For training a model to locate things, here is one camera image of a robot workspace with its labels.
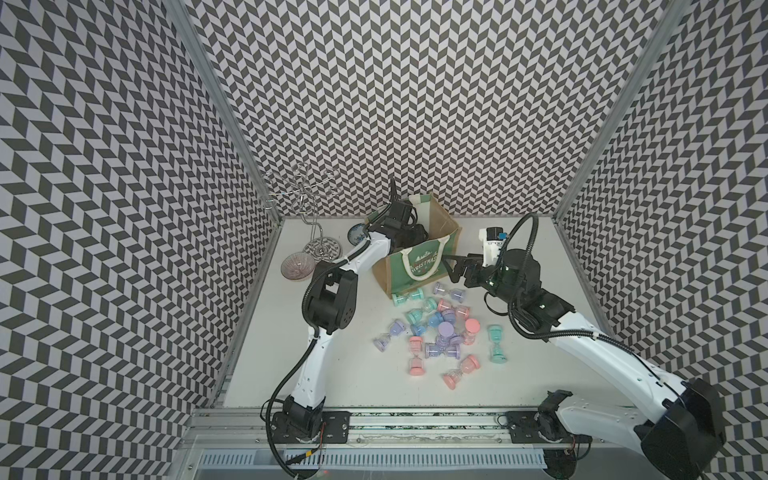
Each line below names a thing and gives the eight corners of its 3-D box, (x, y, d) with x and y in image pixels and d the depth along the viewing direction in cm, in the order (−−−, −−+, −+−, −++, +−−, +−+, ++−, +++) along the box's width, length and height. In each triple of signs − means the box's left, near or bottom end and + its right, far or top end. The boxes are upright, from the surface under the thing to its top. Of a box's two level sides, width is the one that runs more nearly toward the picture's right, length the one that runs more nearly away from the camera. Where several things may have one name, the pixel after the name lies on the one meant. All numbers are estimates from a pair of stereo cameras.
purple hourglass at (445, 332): (437, 352, 86) (440, 341, 79) (435, 333, 89) (438, 321, 83) (451, 352, 86) (455, 341, 79) (448, 333, 89) (452, 321, 83)
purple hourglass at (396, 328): (372, 343, 88) (372, 340, 86) (397, 320, 92) (397, 317, 90) (382, 353, 86) (382, 350, 84) (406, 330, 91) (407, 326, 89)
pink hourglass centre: (435, 310, 94) (436, 307, 92) (438, 300, 96) (439, 297, 94) (468, 320, 91) (469, 317, 90) (470, 310, 93) (471, 307, 92)
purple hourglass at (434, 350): (424, 359, 85) (425, 356, 83) (424, 346, 87) (424, 342, 85) (459, 359, 85) (461, 356, 83) (457, 346, 87) (459, 342, 85)
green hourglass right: (490, 363, 85) (493, 360, 83) (487, 327, 92) (489, 323, 90) (504, 365, 85) (506, 362, 82) (499, 328, 92) (502, 324, 89)
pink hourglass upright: (462, 345, 87) (467, 334, 81) (460, 330, 90) (465, 318, 84) (475, 345, 87) (481, 334, 81) (473, 330, 90) (479, 318, 84)
